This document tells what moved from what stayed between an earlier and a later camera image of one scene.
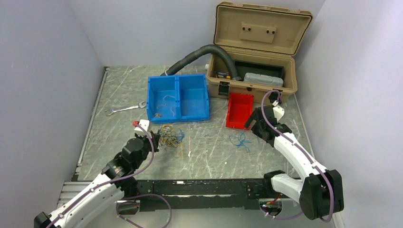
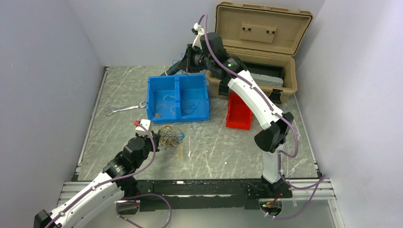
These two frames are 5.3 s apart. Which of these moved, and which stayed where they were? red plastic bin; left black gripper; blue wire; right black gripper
Moved: blue wire; right black gripper
Stayed: red plastic bin; left black gripper
